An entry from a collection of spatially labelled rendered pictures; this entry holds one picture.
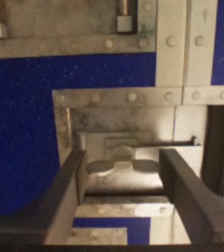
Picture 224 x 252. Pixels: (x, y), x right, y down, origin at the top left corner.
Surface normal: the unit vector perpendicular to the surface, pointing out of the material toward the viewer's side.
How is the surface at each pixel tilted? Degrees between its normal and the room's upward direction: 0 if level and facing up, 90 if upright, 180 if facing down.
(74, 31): 90
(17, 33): 90
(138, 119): 90
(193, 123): 90
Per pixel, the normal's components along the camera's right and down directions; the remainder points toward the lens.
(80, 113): -0.02, 0.25
